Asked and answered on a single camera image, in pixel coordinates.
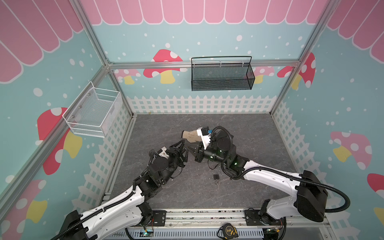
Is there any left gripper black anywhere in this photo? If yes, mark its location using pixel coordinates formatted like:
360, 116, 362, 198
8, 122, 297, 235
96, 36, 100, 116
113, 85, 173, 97
160, 139, 189, 185

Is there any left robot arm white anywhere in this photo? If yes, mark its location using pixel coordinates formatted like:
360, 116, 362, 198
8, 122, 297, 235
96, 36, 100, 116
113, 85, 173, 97
53, 140, 188, 240

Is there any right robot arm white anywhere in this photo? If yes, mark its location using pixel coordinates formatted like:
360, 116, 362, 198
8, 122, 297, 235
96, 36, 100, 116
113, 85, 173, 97
182, 126, 351, 223

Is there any beige knit work glove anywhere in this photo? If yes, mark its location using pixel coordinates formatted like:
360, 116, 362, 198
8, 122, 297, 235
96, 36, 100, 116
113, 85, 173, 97
182, 130, 202, 143

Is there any yellow black tape measure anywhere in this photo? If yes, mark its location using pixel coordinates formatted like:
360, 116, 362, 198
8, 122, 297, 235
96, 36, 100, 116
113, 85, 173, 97
217, 223, 239, 240

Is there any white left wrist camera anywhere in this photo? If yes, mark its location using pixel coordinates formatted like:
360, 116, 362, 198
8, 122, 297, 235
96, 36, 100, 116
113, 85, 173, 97
158, 147, 169, 159

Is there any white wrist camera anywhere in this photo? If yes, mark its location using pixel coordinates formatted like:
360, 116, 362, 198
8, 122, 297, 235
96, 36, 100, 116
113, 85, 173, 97
197, 127, 212, 150
158, 147, 169, 159

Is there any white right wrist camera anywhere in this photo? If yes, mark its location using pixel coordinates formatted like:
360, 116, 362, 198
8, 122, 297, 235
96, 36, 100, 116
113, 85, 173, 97
197, 127, 212, 150

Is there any black mesh wall basket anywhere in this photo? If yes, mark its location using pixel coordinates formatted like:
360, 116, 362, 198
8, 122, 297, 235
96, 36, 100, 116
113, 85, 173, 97
191, 56, 256, 92

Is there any white wire wall basket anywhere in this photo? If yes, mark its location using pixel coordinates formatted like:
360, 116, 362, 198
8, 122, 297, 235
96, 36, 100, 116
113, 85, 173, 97
62, 82, 123, 138

